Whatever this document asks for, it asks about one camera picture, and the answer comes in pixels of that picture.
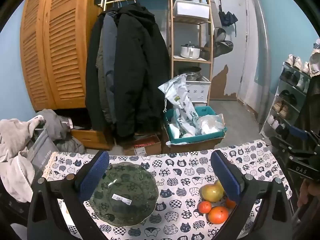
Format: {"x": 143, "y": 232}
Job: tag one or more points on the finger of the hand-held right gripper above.
{"x": 298, "y": 131}
{"x": 290, "y": 148}

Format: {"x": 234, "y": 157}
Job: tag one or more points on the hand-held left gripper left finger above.
{"x": 95, "y": 172}

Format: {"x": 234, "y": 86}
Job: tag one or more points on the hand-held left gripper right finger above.
{"x": 225, "y": 177}

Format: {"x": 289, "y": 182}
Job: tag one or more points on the yellow pear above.
{"x": 219, "y": 183}
{"x": 212, "y": 192}

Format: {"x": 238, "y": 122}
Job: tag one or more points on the orange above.
{"x": 230, "y": 203}
{"x": 218, "y": 215}

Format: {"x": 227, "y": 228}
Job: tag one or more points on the small tangerine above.
{"x": 205, "y": 206}

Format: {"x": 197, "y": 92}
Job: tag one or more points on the green patterned glass bowl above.
{"x": 123, "y": 195}

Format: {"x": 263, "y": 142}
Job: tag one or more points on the person's right hand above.
{"x": 306, "y": 192}

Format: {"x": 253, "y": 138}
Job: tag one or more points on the group of assorted shoes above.
{"x": 285, "y": 107}

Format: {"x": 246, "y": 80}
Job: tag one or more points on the dark hanging garment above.
{"x": 311, "y": 105}

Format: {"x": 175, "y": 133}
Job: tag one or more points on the wooden drawer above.
{"x": 92, "y": 136}

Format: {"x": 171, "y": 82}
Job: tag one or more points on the metal shoe rack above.
{"x": 287, "y": 90}

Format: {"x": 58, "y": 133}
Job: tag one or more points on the large cardboard box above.
{"x": 195, "y": 146}

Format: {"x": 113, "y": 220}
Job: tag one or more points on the cat print tablecloth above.
{"x": 175, "y": 180}

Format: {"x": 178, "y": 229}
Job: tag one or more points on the clear plastic bag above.
{"x": 211, "y": 125}

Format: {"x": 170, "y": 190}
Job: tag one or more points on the small cardboard box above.
{"x": 147, "y": 146}

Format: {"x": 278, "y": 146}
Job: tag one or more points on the grey garment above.
{"x": 53, "y": 123}

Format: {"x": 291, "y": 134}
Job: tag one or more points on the teal plastic crate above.
{"x": 212, "y": 111}

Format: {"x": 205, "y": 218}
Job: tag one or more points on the beige patterned cloth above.
{"x": 315, "y": 63}

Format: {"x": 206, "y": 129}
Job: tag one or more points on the printed white plastic bag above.
{"x": 181, "y": 100}

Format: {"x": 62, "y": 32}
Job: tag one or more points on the white patterned drawer box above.
{"x": 198, "y": 91}

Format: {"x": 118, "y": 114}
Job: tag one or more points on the grey door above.
{"x": 232, "y": 55}

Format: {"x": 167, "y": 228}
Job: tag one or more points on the black hooded coat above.
{"x": 140, "y": 75}

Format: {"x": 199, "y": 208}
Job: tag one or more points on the steel pot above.
{"x": 191, "y": 73}

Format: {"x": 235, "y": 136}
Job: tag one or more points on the grey coat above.
{"x": 107, "y": 62}

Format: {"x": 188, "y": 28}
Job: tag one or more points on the wooden louvred wardrobe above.
{"x": 57, "y": 50}

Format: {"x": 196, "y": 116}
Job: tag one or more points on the white pot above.
{"x": 190, "y": 52}

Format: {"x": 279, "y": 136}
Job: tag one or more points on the dark blue umbrella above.
{"x": 228, "y": 17}

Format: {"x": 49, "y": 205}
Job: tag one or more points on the bamboo shelf unit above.
{"x": 173, "y": 42}

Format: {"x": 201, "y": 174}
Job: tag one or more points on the wide white storage bin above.
{"x": 191, "y": 10}

